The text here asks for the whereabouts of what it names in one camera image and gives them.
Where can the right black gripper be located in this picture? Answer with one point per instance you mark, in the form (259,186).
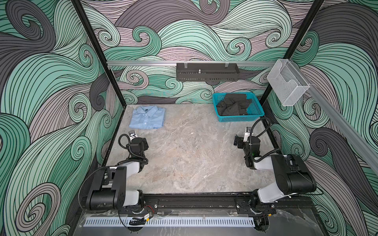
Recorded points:
(240,141)

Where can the light blue long sleeve shirt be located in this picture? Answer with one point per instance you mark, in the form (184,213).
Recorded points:
(148,117)

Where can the right aluminium rail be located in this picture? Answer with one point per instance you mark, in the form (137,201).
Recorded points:
(350,99)

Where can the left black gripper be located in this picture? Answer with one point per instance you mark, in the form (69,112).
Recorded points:
(143,143)

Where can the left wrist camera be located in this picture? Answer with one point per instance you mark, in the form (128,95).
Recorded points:
(132,134)

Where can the back aluminium rail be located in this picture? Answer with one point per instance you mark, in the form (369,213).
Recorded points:
(173,63)

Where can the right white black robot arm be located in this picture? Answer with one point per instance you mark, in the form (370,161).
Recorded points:
(291,175)

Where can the aluminium rail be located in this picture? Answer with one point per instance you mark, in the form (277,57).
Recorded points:
(350,99)
(173,63)

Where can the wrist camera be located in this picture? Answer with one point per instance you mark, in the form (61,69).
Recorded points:
(247,134)
(132,134)

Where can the black perforated wall tray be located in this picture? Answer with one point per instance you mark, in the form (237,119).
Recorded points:
(207,72)

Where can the clear plastic wall bin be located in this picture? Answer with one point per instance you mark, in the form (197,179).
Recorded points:
(287,81)

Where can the white slotted cable duct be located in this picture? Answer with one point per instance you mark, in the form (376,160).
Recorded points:
(246,222)

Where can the dark grey shirt in basket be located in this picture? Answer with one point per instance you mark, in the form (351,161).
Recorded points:
(234,104)

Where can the teal plastic basket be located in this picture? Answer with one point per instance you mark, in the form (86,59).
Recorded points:
(255,110)

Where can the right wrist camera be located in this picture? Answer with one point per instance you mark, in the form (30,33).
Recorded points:
(247,134)

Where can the black front mounting rail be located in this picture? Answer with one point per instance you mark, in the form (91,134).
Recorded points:
(162,204)

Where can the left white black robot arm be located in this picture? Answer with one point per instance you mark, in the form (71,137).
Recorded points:
(108,190)

